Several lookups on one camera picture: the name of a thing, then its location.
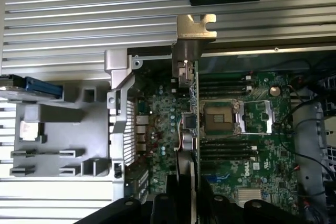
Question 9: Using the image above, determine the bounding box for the grey parts rack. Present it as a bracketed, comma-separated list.
[0, 74, 127, 180]

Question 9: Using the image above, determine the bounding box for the black RAM slot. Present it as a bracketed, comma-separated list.
[199, 139, 258, 162]
[199, 74, 253, 97]

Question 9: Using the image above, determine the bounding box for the open grey PC case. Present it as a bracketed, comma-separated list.
[104, 45, 336, 224]

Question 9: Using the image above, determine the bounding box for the red and black wire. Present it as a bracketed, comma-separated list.
[287, 76, 317, 100]

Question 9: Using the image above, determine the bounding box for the CPU socket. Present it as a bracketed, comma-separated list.
[201, 99, 238, 136]

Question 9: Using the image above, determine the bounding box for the thin black wire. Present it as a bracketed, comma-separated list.
[278, 103, 328, 174]

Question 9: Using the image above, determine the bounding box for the green Dell motherboard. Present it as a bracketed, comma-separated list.
[133, 69, 300, 221]

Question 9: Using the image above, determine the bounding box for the CPU chip with silver lid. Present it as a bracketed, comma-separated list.
[20, 120, 45, 140]

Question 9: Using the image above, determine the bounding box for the disk with blue rail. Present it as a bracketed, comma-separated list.
[0, 75, 64, 101]

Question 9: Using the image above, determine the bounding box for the metal socket cover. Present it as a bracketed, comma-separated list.
[236, 100, 277, 135]

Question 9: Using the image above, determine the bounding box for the silver finned chipset heatsink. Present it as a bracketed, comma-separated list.
[237, 189, 264, 205]

